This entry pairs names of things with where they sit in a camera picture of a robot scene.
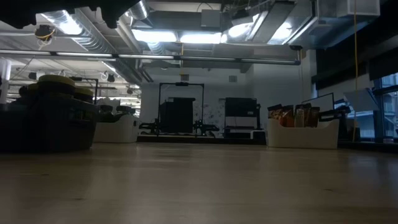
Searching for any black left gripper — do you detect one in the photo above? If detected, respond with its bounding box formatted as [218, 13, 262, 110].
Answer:
[71, 0, 142, 29]

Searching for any yellow cup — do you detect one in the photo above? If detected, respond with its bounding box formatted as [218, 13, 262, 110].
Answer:
[37, 73, 76, 96]

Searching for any green lid spice jar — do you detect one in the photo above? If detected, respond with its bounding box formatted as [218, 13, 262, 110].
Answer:
[115, 105, 137, 119]
[98, 105, 114, 123]

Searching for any taco seasoning packet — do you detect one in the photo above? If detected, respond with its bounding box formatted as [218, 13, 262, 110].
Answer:
[267, 104, 285, 121]
[279, 105, 295, 128]
[306, 106, 321, 128]
[294, 103, 312, 128]

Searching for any long horizontal pipe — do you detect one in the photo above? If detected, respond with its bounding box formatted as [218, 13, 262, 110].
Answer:
[0, 49, 302, 66]

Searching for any ceiling light panel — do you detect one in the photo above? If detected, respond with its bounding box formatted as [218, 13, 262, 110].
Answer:
[132, 29, 224, 44]

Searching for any grey ceiling box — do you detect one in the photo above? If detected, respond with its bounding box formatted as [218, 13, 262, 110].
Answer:
[200, 9, 221, 29]

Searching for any white plastic bin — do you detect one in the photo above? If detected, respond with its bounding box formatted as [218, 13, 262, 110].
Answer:
[93, 98, 140, 144]
[266, 118, 340, 149]

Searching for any dark grey plastic bin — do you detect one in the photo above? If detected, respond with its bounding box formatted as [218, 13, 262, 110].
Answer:
[0, 95, 100, 153]

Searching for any black cabinet rack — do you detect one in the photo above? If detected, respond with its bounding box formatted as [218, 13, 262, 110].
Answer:
[224, 96, 267, 139]

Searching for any computer monitor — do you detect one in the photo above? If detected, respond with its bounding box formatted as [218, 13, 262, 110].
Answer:
[300, 92, 336, 114]

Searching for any grey angled panel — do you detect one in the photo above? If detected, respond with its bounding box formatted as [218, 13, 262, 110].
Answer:
[343, 88, 379, 113]

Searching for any silver ventilation duct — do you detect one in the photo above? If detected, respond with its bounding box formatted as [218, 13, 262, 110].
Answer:
[40, 0, 155, 83]

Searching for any ceiling dome with wires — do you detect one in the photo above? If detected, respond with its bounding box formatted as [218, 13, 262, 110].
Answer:
[34, 26, 57, 43]

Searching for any black aluminium table frame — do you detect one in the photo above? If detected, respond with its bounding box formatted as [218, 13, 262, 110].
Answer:
[136, 133, 398, 153]

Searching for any yellow hanging cable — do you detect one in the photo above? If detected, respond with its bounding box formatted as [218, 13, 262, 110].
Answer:
[352, 0, 359, 142]

